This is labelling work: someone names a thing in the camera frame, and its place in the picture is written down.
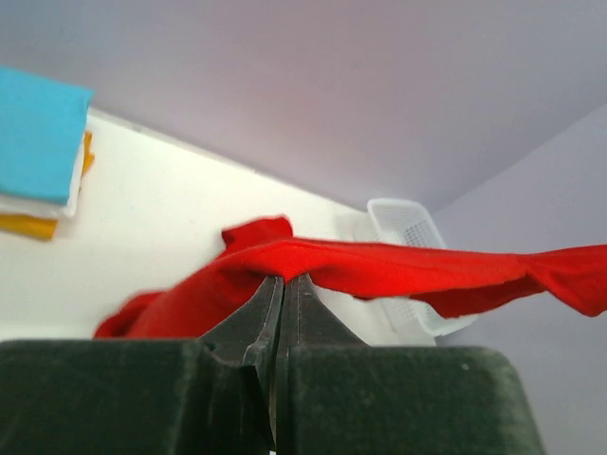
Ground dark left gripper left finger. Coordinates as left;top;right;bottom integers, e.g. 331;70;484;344
201;277;284;454

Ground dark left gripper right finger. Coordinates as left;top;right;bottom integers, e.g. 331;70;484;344
277;274;365;454

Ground red t shirt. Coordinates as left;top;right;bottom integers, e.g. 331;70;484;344
95;216;606;338

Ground white perforated plastic basket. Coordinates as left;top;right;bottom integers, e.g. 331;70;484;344
350;197;478;338

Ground folded orange t shirt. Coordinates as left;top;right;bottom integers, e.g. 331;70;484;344
1;131;95;241

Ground folded light blue t shirt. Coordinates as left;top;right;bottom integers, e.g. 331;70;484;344
1;66;94;204

